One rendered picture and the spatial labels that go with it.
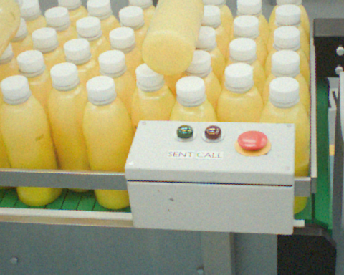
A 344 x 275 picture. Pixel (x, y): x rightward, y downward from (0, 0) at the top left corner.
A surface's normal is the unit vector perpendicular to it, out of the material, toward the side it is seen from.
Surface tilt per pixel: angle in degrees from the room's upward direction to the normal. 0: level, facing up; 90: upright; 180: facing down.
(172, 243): 90
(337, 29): 0
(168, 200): 90
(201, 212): 90
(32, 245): 90
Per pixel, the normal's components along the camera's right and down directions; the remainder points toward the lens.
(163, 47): -0.14, 0.62
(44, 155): 0.66, 0.40
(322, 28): -0.08, -0.81
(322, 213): 0.42, -0.69
